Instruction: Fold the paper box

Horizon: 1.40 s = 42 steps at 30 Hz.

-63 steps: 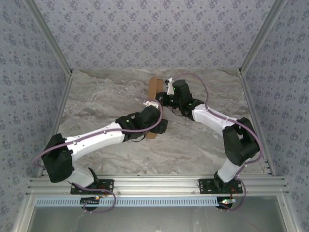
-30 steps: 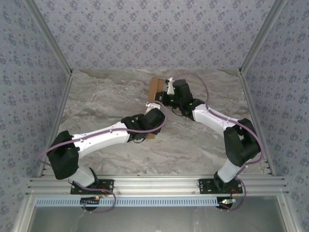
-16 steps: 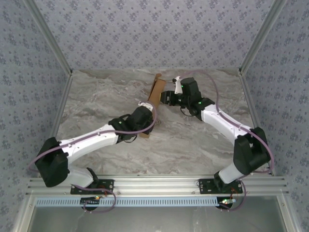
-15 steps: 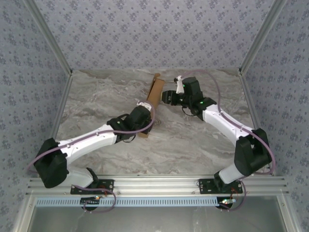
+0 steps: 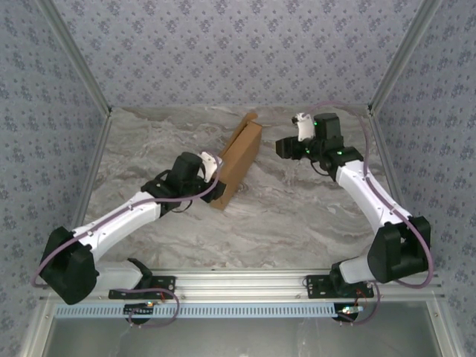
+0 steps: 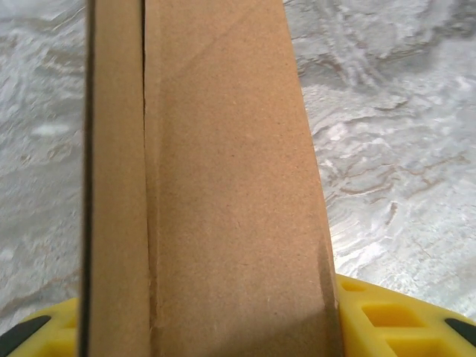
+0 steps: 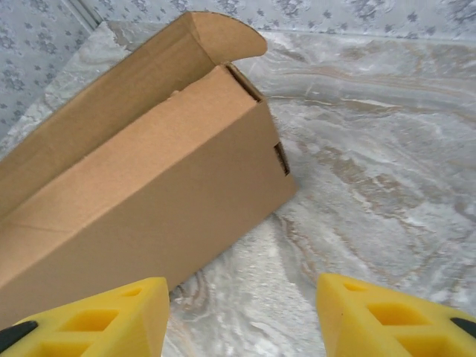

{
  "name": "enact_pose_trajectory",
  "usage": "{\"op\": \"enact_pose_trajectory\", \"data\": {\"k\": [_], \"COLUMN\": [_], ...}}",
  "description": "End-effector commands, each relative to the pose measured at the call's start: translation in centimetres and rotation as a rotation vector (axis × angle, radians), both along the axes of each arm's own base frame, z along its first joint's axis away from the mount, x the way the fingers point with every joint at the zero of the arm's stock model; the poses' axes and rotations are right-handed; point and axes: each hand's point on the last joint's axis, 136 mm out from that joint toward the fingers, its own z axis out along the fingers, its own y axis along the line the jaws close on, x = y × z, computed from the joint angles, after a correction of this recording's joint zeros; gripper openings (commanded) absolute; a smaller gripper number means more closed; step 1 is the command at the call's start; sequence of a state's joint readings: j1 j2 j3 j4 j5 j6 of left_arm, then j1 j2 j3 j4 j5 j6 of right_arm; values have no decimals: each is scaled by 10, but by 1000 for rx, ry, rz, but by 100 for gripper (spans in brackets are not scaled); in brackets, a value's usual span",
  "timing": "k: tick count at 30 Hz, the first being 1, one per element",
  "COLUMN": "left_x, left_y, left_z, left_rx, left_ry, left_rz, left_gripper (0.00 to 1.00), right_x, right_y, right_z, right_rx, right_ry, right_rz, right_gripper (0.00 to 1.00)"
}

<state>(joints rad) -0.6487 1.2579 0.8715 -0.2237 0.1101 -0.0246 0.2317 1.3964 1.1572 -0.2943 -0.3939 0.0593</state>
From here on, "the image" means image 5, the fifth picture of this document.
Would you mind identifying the brown cardboard box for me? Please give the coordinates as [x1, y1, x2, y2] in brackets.
[208, 113, 263, 212]

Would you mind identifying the small black circuit board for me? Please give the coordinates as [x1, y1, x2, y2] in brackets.
[336, 304, 364, 321]
[124, 301, 155, 316]

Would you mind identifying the grey metal panel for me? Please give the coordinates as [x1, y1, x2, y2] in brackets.
[22, 299, 454, 357]

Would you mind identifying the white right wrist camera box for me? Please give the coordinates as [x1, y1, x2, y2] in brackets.
[292, 113, 316, 142]

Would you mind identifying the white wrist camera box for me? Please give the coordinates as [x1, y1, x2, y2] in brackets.
[200, 151, 224, 183]
[292, 113, 316, 142]

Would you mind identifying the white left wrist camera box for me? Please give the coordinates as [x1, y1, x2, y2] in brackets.
[200, 151, 224, 183]

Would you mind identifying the aluminium table side rail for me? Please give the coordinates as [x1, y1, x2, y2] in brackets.
[367, 107, 425, 271]
[57, 109, 112, 274]

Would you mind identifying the aluminium mounting rail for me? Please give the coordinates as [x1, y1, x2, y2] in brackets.
[39, 270, 446, 300]

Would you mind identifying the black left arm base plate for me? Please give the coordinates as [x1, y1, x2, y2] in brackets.
[108, 274, 176, 300]

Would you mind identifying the aluminium frame post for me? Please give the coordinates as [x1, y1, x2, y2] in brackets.
[36, 0, 113, 116]
[366, 0, 443, 116]

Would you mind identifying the slotted grey cable duct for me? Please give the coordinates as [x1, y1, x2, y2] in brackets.
[54, 301, 364, 320]

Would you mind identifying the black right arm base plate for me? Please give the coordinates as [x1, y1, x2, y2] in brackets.
[305, 274, 375, 300]

